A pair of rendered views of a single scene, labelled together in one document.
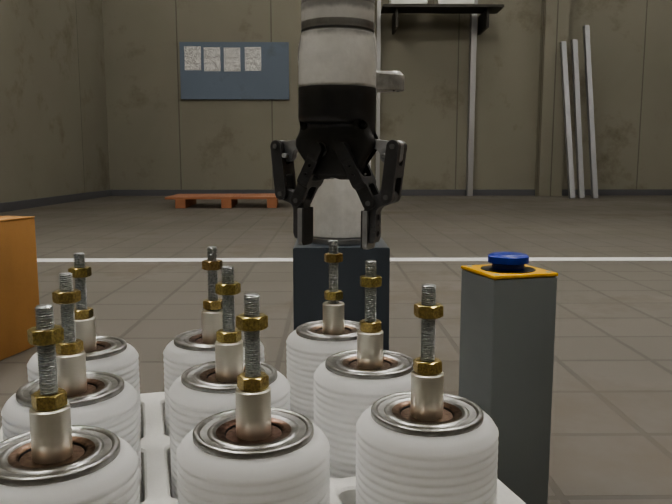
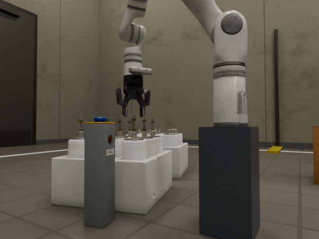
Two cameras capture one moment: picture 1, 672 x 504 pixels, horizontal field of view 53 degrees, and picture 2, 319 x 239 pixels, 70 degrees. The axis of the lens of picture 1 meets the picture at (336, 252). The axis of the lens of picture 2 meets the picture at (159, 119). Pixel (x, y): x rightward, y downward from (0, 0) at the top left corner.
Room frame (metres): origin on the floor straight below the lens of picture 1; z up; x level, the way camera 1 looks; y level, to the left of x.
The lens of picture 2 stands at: (1.22, -0.69, 0.30)
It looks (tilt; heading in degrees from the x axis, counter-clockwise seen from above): 2 degrees up; 122
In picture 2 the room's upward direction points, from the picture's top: straight up
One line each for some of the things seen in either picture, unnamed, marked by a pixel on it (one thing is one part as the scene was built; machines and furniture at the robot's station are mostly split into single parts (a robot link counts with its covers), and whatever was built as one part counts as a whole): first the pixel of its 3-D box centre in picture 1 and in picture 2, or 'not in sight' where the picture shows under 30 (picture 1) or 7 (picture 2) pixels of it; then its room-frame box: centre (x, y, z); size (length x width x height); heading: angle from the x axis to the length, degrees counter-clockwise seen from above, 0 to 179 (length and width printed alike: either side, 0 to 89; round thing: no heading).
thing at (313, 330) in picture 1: (333, 331); (134, 139); (0.67, 0.00, 0.25); 0.08 x 0.08 x 0.01
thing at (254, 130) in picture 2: (340, 337); (229, 178); (1.04, -0.01, 0.15); 0.14 x 0.14 x 0.30; 1
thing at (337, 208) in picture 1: (340, 186); (229, 97); (1.04, -0.01, 0.39); 0.09 x 0.09 x 0.17; 1
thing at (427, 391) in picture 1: (426, 395); (80, 135); (0.44, -0.06, 0.26); 0.02 x 0.02 x 0.03
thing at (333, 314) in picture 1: (333, 318); (134, 136); (0.67, 0.00, 0.26); 0.02 x 0.02 x 0.03
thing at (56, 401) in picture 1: (49, 399); not in sight; (0.38, 0.17, 0.29); 0.02 x 0.02 x 0.01; 70
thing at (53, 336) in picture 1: (45, 334); not in sight; (0.38, 0.17, 0.32); 0.02 x 0.02 x 0.01; 70
